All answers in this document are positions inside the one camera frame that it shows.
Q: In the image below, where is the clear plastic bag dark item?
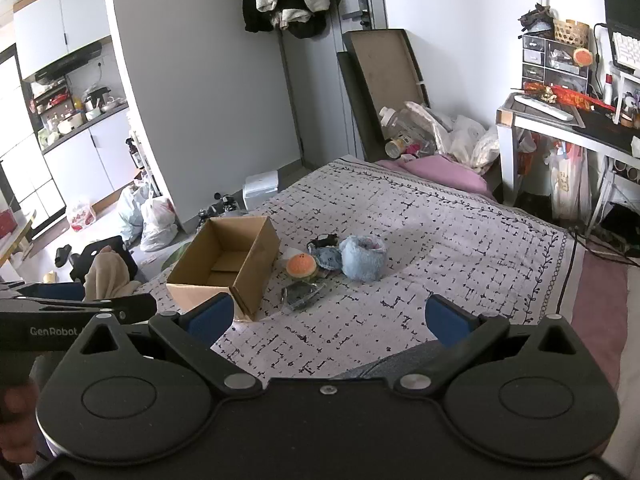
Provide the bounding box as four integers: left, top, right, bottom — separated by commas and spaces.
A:
280, 281, 326, 313

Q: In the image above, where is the fluffy blue plush toy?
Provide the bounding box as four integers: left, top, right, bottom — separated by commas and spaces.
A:
338, 235, 386, 283

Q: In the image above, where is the burger plush toy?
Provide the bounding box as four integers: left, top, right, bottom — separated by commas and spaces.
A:
285, 252, 318, 280

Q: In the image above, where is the blue denim plush pad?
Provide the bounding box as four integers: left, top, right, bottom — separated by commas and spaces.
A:
310, 246, 342, 272

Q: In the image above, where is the black white small plush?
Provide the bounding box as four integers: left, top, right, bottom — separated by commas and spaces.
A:
307, 234, 338, 252

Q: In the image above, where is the person's left hand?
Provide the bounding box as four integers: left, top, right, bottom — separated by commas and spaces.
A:
1, 378, 39, 465

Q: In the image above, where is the black dice cushion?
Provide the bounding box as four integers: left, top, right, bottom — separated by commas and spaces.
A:
70, 235, 139, 284

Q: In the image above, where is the beige trouser leg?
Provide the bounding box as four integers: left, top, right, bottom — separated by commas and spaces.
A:
84, 263, 141, 301

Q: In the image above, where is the brown cardboard box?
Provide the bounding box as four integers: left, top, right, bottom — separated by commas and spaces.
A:
166, 216, 280, 322

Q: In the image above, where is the white plastic bag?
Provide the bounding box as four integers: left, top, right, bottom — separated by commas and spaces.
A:
140, 196, 178, 252

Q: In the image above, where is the white black patterned bedspread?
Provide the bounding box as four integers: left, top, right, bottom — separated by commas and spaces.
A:
134, 155, 586, 380

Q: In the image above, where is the pink pillow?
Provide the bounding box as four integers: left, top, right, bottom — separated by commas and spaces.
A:
378, 155, 495, 200

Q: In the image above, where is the spray bottle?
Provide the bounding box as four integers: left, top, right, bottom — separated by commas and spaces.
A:
126, 138, 144, 170

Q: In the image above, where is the white plastic bags pile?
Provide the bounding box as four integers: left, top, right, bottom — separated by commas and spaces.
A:
405, 101, 499, 174

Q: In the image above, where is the paper cup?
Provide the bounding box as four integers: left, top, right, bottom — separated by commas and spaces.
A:
385, 138, 407, 159

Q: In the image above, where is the clear plastic water bottle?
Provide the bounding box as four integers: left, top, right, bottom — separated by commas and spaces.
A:
378, 106, 425, 141

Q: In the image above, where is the white desk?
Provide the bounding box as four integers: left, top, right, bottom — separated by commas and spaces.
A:
496, 93, 639, 234

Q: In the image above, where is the leaning brown board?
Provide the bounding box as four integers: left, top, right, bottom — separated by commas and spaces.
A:
337, 28, 430, 162

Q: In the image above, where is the drawer organizer on desk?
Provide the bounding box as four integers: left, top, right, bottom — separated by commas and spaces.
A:
522, 35, 590, 93

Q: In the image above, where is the woven basket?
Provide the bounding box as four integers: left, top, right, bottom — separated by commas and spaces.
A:
553, 18, 590, 48

